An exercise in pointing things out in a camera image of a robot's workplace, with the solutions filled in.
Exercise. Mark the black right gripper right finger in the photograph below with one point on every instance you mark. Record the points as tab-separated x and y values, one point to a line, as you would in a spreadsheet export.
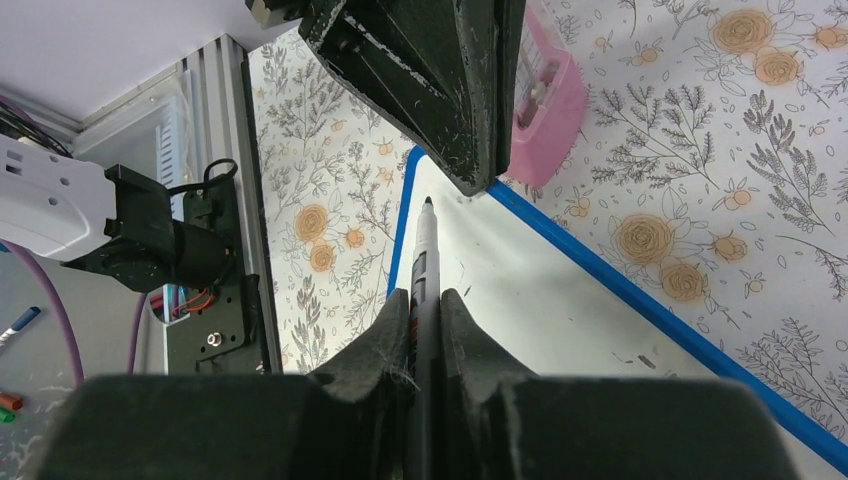
500	420

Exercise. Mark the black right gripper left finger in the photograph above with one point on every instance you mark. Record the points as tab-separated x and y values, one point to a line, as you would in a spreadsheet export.
344	420

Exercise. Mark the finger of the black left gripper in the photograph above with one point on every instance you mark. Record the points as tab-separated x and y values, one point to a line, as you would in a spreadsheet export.
441	72

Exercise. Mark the silver black marker pen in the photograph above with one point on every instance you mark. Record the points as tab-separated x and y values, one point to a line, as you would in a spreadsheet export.
424	343

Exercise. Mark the blue framed whiteboard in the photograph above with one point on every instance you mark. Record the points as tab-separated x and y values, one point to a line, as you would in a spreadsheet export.
560	309

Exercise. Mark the pink triangular box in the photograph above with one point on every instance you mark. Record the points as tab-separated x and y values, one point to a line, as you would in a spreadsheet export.
550	100

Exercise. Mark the floral patterned table mat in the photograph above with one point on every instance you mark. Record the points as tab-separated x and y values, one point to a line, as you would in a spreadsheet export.
710	170

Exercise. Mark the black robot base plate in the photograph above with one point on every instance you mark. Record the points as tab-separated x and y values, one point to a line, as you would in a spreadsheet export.
220	328

